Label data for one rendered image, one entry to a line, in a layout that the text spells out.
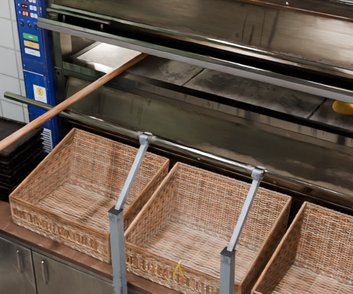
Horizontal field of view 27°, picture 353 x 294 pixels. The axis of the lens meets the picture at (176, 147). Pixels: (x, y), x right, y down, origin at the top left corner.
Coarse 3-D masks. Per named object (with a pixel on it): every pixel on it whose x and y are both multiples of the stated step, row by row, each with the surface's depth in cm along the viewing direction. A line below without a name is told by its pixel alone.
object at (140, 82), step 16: (64, 64) 338; (80, 64) 335; (96, 64) 335; (112, 80) 327; (128, 80) 322; (144, 80) 320; (160, 80) 320; (176, 96) 312; (192, 96) 307; (208, 96) 306; (224, 112) 302; (240, 112) 298; (256, 112) 294; (272, 112) 294; (288, 128) 289; (304, 128) 285; (320, 128) 282; (336, 128) 282; (352, 144) 277
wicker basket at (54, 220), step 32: (64, 160) 351; (96, 160) 347; (128, 160) 337; (160, 160) 328; (32, 192) 337; (64, 192) 350; (96, 192) 350; (32, 224) 324; (64, 224) 311; (96, 224) 329; (128, 224) 310; (96, 256) 309
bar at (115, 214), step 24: (24, 96) 309; (96, 120) 291; (144, 144) 280; (168, 144) 275; (240, 168) 262; (264, 168) 260; (120, 216) 277; (240, 216) 257; (120, 240) 282; (120, 264) 287; (120, 288) 293
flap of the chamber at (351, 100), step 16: (64, 32) 309; (80, 32) 305; (112, 32) 309; (128, 32) 313; (128, 48) 294; (144, 48) 290; (192, 48) 296; (192, 64) 281; (208, 64) 277; (256, 64) 282; (272, 64) 284; (272, 80) 265; (320, 80) 268; (336, 80) 270; (336, 96) 254
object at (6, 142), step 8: (136, 56) 335; (144, 56) 338; (128, 64) 329; (112, 72) 320; (120, 72) 325; (96, 80) 313; (104, 80) 316; (88, 88) 308; (96, 88) 312; (72, 96) 301; (80, 96) 303; (64, 104) 296; (48, 112) 290; (56, 112) 292; (40, 120) 285; (24, 128) 279; (32, 128) 282; (8, 136) 274; (16, 136) 275; (0, 144) 269; (8, 144) 272
